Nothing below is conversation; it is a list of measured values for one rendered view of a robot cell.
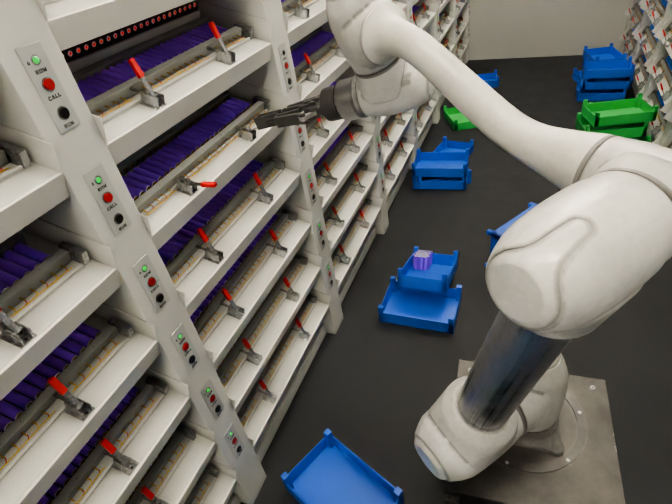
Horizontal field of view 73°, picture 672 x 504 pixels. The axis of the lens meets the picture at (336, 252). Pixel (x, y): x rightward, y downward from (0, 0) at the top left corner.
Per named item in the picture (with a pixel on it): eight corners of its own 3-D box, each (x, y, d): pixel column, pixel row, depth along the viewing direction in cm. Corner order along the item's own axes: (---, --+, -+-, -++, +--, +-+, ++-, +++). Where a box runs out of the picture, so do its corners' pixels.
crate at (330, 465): (404, 503, 131) (403, 490, 127) (357, 564, 121) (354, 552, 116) (331, 441, 150) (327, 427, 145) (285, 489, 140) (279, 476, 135)
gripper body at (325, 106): (340, 124, 102) (305, 132, 107) (353, 110, 108) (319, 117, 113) (329, 92, 98) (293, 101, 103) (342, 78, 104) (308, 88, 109)
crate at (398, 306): (461, 298, 192) (462, 284, 187) (453, 334, 178) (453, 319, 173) (392, 289, 203) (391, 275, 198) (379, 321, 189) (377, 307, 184)
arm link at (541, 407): (575, 408, 111) (593, 350, 98) (523, 452, 105) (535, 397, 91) (520, 365, 123) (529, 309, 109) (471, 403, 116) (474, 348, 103)
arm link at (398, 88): (378, 97, 107) (354, 49, 97) (443, 81, 99) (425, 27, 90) (369, 130, 101) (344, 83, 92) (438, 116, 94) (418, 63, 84)
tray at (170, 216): (286, 127, 134) (288, 96, 128) (154, 254, 91) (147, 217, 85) (225, 107, 138) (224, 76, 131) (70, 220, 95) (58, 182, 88)
